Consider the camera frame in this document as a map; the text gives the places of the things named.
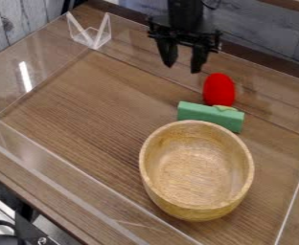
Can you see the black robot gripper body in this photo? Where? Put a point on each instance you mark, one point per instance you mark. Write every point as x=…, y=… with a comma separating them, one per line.
x=185, y=24

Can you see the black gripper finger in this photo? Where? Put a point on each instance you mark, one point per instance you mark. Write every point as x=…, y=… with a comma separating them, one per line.
x=200, y=57
x=168, y=46

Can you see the red plush strawberry fruit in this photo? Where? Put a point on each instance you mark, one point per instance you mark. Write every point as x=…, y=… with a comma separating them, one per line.
x=218, y=90

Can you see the green foam block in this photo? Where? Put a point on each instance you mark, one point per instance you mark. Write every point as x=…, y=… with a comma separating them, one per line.
x=222, y=115

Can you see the wooden oval bowl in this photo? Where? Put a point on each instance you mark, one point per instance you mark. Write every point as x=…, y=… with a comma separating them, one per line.
x=197, y=170

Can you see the clear acrylic tray enclosure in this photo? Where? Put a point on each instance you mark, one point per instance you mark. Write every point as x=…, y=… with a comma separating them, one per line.
x=78, y=110

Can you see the black equipment with cable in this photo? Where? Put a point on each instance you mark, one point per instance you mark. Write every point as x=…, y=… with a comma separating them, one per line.
x=26, y=233

